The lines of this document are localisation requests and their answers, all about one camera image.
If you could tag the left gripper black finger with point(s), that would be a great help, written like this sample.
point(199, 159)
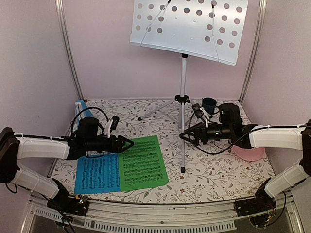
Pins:
point(125, 141)
point(122, 149)

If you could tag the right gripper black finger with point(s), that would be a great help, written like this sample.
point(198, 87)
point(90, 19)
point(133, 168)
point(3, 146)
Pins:
point(192, 131)
point(190, 139)

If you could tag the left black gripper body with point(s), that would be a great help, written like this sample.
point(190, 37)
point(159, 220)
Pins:
point(111, 147)

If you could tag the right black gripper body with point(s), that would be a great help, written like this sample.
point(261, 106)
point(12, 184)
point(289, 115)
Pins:
point(205, 137)

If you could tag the green sheet music page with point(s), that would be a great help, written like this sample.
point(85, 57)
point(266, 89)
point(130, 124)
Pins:
point(142, 166)

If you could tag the white perforated music stand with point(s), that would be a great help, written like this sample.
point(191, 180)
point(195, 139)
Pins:
point(209, 29)

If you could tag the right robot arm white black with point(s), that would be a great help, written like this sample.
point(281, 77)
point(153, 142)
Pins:
point(292, 138)

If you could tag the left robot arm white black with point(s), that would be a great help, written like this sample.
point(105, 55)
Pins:
point(90, 136)

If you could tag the dark blue mug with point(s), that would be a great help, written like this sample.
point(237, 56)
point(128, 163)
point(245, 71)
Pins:
point(210, 105)

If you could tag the blue sheet music page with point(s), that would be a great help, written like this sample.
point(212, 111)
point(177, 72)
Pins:
point(97, 175)

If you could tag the blue metronome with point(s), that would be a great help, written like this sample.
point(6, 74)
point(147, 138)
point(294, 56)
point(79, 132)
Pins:
point(79, 106)

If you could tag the pink plastic plate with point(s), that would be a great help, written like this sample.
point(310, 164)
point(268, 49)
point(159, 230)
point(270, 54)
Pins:
point(250, 155)

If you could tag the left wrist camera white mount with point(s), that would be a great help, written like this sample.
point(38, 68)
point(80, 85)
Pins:
point(111, 125)

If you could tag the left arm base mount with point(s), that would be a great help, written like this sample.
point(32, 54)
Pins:
point(65, 203)

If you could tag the front aluminium rail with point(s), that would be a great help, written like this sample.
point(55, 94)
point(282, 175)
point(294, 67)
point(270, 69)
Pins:
point(213, 217)

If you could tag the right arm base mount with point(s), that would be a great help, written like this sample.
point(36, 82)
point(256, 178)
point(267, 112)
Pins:
point(259, 203)

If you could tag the right aluminium frame post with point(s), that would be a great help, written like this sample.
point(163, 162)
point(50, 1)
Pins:
point(254, 50)

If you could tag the aluminium frame post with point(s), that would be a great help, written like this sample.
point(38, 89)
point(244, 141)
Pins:
point(65, 36)
point(254, 50)

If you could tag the left aluminium frame post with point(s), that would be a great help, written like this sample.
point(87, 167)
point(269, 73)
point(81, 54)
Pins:
point(65, 36)

